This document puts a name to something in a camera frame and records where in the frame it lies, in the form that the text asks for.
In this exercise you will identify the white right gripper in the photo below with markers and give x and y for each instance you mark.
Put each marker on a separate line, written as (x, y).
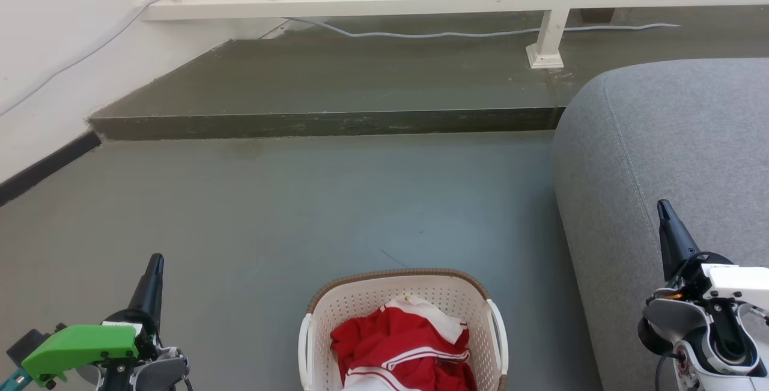
(736, 286)

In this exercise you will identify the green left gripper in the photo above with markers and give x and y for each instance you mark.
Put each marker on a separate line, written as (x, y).
(78, 349)

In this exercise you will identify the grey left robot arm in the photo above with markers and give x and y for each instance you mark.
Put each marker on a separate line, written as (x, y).
(159, 373)

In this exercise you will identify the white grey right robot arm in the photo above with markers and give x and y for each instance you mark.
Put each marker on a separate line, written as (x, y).
(673, 322)

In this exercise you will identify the white perforated laundry basket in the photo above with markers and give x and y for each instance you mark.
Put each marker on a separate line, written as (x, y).
(354, 304)

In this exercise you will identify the grey fabric sofa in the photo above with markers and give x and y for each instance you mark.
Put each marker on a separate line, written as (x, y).
(667, 145)

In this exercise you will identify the black baseboard strip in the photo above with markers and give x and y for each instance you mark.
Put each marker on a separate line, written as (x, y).
(45, 166)

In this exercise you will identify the red white striped garment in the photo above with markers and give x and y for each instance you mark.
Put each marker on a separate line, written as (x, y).
(402, 346)

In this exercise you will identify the white railing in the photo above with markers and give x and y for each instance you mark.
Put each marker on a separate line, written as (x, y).
(360, 0)

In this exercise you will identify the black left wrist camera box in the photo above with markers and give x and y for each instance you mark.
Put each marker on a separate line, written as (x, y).
(27, 343)

